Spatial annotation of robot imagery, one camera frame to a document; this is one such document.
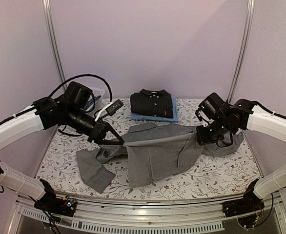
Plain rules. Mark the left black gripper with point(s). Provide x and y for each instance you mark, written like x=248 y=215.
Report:
x=105 y=127

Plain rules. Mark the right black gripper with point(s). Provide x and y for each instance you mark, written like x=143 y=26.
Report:
x=203 y=138

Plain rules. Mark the grey long sleeve shirt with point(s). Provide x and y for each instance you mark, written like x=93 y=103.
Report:
x=153 y=152

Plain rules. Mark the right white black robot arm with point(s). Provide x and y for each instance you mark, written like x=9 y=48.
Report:
x=222 y=118

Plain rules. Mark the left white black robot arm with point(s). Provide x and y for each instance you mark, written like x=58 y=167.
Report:
x=64 y=106

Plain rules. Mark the folded light blue shirt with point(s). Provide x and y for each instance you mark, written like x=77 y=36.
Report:
x=175 y=118

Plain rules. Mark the blue checked shirt in basket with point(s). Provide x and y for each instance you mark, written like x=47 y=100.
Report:
x=92 y=103

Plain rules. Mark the white plastic laundry basket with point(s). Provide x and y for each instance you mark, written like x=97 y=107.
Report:
x=96 y=92

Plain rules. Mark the floral patterned tablecloth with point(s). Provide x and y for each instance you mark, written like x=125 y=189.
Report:
x=209 y=177

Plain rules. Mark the folded black striped shirt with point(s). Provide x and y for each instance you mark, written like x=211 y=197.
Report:
x=152 y=103

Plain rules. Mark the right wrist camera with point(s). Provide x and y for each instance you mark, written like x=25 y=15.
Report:
x=200 y=117

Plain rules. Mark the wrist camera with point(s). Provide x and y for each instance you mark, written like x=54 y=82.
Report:
x=111 y=108
x=200 y=117

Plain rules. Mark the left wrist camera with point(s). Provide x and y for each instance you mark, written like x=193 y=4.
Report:
x=111 y=108

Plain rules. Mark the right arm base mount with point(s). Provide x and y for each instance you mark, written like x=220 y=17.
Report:
x=248 y=203

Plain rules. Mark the aluminium front rail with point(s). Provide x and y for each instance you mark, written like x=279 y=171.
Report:
x=109 y=216

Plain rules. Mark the right aluminium frame post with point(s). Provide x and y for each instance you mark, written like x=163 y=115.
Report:
x=243 y=48

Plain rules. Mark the aluminium frame post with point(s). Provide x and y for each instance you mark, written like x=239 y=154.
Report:
x=52 y=38
x=243 y=48

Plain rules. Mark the left aluminium frame post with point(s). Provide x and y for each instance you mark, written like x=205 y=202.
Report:
x=52 y=38

